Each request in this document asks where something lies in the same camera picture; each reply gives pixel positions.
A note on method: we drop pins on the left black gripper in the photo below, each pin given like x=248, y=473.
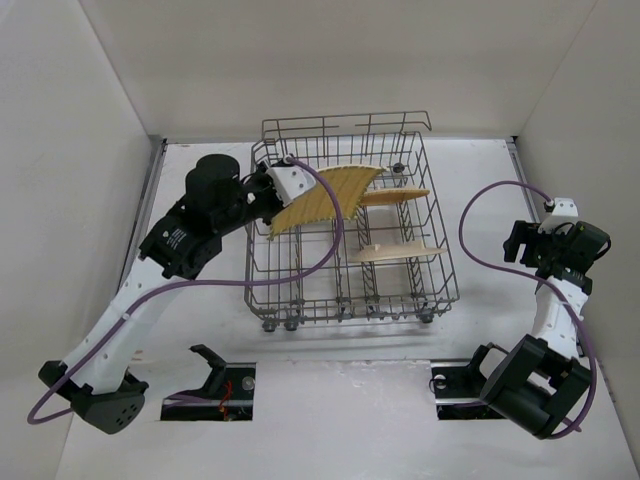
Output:
x=270, y=197

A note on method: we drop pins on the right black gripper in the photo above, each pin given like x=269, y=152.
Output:
x=523, y=242

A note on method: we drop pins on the yellow square woven plate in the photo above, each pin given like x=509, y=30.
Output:
x=349, y=184

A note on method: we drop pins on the orange rounded woven plate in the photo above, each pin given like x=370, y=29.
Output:
x=391, y=196

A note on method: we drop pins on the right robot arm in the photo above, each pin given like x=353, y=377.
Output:
x=541, y=379

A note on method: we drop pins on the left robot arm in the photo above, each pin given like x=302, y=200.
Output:
x=94, y=377

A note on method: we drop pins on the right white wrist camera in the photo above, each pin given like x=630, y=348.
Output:
x=558, y=211

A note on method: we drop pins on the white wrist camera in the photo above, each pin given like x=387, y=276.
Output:
x=558, y=211
x=290, y=180

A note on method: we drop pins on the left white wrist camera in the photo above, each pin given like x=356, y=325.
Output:
x=290, y=180

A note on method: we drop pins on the right aluminium rail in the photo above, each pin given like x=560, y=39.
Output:
x=529, y=196

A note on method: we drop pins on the aluminium rail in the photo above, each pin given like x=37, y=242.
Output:
x=146, y=200
x=529, y=196

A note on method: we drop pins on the left aluminium rail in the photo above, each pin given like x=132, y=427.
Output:
x=146, y=200

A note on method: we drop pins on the grey wire dish rack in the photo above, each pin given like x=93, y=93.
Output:
x=304, y=275

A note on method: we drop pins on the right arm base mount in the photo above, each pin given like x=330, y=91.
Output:
x=456, y=386

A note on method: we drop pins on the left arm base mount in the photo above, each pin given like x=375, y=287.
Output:
x=226, y=395

